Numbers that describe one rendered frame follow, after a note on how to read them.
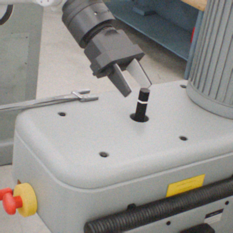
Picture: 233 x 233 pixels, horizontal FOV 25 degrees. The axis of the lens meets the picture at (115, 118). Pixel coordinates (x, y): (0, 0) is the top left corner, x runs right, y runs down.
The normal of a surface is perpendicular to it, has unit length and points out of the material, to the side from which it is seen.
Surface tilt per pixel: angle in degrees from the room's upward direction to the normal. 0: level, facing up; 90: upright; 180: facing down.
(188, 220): 90
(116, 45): 30
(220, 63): 90
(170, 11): 90
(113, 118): 0
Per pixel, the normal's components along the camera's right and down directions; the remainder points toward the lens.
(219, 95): -0.51, 0.35
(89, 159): 0.15, -0.87
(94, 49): -0.68, 0.26
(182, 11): -0.82, 0.16
